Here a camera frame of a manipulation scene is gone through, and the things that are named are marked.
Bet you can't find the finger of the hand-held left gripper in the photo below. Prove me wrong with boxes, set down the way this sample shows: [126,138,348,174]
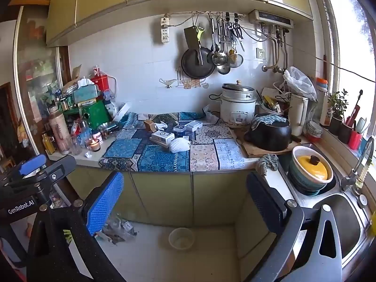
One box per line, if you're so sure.
[28,154,77,190]
[10,153,47,180]

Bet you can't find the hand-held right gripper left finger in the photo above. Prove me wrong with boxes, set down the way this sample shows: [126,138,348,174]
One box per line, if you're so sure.
[26,170,125,282]

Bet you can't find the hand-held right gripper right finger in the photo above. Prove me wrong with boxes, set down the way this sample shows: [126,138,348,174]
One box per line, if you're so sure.
[246,172,343,282]

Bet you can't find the round plastic bin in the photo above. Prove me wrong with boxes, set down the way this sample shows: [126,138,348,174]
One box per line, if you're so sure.
[168,227,195,250]

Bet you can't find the yellow oil bottle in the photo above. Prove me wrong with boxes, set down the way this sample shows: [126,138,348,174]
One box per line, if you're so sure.
[42,132,56,155]

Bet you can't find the clear crumpled plastic bag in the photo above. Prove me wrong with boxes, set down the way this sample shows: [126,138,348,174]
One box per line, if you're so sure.
[97,214,137,244]

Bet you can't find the pink thermos flask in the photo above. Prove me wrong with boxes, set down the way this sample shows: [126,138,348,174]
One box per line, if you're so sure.
[48,110,72,155]

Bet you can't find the grey rag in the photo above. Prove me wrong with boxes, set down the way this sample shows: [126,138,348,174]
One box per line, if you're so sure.
[255,153,279,177]

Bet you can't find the bowl with yellow lid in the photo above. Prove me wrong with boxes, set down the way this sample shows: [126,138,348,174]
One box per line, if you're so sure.
[289,145,334,196]

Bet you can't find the yellow lidded pot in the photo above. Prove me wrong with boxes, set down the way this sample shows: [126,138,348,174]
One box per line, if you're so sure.
[296,155,329,183]

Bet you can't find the black clay pot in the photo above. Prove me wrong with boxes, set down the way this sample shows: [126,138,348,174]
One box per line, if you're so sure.
[244,114,293,152]

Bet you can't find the green metal box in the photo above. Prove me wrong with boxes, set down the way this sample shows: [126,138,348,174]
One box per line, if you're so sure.
[79,100,112,128]

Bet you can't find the patterned patchwork cloth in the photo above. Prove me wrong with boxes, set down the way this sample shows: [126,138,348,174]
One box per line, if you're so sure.
[98,111,246,173]

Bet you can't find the teal tissue box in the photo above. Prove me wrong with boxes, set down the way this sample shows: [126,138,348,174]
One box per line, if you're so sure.
[73,78,100,105]

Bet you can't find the teal knit cloth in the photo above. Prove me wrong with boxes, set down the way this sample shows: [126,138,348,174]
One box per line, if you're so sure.
[252,114,290,131]

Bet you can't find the white round plastic device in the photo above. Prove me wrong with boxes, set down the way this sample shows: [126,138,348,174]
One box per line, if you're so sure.
[113,102,132,123]

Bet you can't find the white box with black circle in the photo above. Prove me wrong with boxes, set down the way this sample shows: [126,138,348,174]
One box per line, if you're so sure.
[150,131,175,149]

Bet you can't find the stack of small bowls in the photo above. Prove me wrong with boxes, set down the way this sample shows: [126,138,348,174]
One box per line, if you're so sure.
[307,120,324,143]

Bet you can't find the steel sink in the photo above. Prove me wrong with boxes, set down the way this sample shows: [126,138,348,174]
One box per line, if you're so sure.
[311,194,374,268]

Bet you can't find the white kettle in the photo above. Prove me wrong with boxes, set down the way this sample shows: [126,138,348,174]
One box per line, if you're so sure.
[289,92,309,137]

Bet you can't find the red tin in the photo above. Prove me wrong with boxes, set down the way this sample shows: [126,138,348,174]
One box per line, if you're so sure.
[90,66,110,93]

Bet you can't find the glass display cabinet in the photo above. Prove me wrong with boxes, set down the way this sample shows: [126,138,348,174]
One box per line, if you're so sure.
[13,4,69,156]

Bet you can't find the white rice cooker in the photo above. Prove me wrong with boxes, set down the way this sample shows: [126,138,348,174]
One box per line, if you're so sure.
[220,80,257,129]

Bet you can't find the steel faucet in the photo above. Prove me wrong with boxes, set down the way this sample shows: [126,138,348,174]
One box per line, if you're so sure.
[341,137,375,193]

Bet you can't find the dish rack with chopsticks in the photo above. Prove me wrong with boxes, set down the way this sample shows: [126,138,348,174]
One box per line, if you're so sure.
[257,90,291,115]

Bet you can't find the white foam tray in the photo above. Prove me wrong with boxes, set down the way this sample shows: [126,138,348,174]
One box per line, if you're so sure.
[186,120,204,133]

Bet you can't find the dark utensil holder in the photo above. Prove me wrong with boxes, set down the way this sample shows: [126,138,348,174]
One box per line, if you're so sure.
[338,90,365,144]

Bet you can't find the red cup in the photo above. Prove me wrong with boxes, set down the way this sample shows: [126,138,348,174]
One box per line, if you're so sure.
[349,131,363,150]

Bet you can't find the potted green plant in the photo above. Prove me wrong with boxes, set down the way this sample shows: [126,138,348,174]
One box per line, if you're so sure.
[327,90,349,136]

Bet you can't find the white plastic bag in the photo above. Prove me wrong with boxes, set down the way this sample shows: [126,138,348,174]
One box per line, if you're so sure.
[283,66,318,102]

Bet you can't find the mesh strainer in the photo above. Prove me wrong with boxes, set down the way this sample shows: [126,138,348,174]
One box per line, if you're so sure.
[229,50,244,68]

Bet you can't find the metal water pipes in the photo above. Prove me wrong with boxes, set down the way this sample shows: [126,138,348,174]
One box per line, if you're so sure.
[262,29,290,74]

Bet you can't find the perforated steel skimmer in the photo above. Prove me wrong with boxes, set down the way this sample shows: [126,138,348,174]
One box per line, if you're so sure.
[211,15,226,66]

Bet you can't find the black wok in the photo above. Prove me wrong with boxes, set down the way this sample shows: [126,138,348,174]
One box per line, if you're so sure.
[181,47,217,80]

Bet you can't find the kitchen scissors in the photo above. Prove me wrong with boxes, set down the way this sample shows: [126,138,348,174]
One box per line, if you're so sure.
[232,20,244,52]

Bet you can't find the white power strip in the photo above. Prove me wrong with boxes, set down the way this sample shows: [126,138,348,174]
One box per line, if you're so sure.
[160,16,171,44]

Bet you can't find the steel cleaver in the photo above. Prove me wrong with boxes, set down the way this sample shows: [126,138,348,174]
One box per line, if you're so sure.
[184,25,204,66]

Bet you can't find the white water heater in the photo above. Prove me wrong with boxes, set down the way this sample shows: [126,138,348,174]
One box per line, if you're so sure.
[248,9,294,29]

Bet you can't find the window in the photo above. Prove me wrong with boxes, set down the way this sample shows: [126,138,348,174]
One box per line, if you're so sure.
[320,0,376,141]

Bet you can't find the metal hanging rail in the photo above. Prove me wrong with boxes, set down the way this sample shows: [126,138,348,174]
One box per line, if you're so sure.
[164,11,247,19]

